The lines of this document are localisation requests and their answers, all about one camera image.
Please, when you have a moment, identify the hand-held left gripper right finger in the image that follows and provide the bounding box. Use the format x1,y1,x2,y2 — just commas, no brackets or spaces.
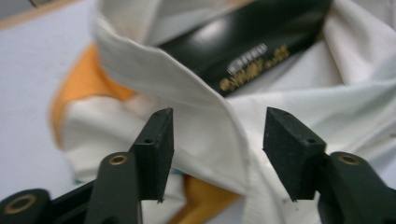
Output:
262,106,396,224

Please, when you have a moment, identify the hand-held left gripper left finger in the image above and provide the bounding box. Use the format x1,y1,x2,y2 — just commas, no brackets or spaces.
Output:
83,106,175,224

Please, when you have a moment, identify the white canvas tote bag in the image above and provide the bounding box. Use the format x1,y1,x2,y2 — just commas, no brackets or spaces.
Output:
49,0,396,224

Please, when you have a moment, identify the black glossy box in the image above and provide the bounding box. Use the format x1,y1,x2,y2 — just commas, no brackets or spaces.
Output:
158,0,333,98

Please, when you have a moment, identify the pale blue table sheet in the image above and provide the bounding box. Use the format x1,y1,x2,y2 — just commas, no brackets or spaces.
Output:
0,0,101,200

